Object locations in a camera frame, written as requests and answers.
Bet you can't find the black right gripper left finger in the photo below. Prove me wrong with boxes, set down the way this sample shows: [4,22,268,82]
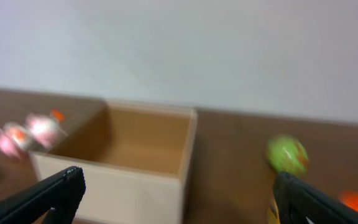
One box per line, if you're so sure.
[0,166,86,224]

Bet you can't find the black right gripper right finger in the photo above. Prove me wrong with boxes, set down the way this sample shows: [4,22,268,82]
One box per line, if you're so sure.
[273,172,358,224]

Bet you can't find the yellow grey toy truck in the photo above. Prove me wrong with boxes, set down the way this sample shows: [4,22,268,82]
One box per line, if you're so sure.
[267,198,280,224]

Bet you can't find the green ball with red numbers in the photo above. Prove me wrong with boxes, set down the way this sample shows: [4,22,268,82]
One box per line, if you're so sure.
[265,135,310,177]

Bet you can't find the pink white duck toy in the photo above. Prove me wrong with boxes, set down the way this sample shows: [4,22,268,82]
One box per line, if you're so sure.
[0,110,67,159]

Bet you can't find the white cardboard box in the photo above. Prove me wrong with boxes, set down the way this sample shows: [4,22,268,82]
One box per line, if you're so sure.
[30,101,197,224]

